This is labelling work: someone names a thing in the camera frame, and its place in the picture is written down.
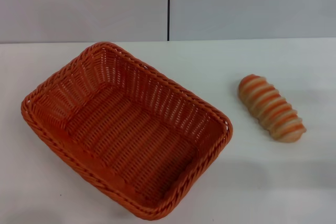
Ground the orange woven plastic basket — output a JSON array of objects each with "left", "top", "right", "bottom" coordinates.
[{"left": 20, "top": 41, "right": 234, "bottom": 221}]

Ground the striped long bread loaf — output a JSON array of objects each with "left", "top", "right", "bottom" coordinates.
[{"left": 238, "top": 73, "right": 307, "bottom": 143}]

